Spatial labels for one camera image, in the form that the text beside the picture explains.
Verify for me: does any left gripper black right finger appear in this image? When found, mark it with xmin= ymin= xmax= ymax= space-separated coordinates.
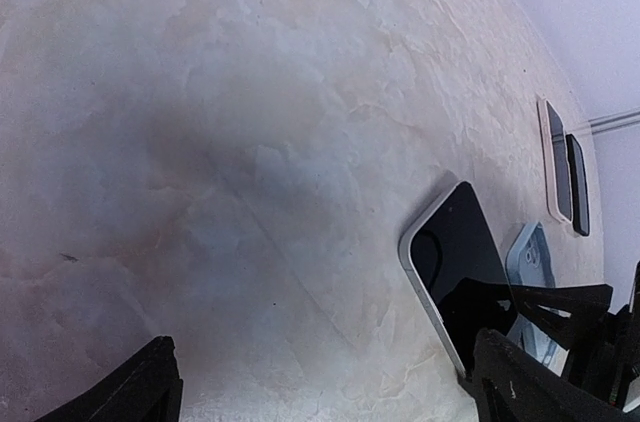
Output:
xmin=472 ymin=329 xmax=635 ymax=422

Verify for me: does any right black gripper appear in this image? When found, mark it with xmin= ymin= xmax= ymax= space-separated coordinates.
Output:
xmin=511 ymin=276 xmax=639 ymax=412

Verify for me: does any large black smartphone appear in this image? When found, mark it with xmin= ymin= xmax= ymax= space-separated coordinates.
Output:
xmin=566 ymin=134 xmax=590 ymax=237

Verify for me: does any clear pink phone case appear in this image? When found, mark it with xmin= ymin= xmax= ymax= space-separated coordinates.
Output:
xmin=536 ymin=97 xmax=572 ymax=224

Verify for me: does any light blue phone case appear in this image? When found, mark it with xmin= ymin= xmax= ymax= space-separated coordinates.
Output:
xmin=505 ymin=222 xmax=561 ymax=372

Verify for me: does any right aluminium frame post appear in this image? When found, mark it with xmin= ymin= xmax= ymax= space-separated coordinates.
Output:
xmin=568 ymin=108 xmax=640 ymax=135

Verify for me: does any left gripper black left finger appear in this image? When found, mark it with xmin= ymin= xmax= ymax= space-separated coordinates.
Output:
xmin=37 ymin=336 xmax=183 ymax=422

